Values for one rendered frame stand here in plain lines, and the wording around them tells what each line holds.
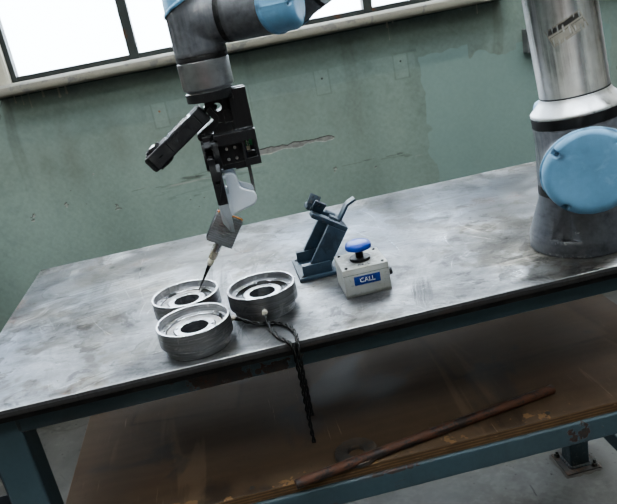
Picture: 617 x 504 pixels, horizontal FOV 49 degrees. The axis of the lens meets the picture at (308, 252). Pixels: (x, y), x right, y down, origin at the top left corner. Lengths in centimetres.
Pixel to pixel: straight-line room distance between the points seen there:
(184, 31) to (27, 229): 185
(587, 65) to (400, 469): 64
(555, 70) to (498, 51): 190
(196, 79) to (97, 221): 175
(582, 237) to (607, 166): 19
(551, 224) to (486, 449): 36
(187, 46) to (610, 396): 84
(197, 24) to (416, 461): 72
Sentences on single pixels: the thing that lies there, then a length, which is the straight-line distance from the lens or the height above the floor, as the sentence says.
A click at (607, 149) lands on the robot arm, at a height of 99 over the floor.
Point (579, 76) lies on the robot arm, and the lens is 90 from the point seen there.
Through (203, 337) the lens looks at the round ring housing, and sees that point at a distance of 93.
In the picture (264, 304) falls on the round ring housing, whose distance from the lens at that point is 98.
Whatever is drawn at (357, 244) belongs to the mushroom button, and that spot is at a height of 87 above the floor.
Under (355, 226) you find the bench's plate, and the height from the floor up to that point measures 80.
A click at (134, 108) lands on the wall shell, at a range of 259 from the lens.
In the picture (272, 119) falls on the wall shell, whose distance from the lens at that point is 260.
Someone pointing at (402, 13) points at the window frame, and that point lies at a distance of 258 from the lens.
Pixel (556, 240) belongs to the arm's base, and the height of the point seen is 83.
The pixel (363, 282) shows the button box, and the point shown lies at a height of 82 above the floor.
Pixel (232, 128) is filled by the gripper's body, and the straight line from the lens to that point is 102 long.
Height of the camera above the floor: 122
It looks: 20 degrees down
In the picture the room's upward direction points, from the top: 11 degrees counter-clockwise
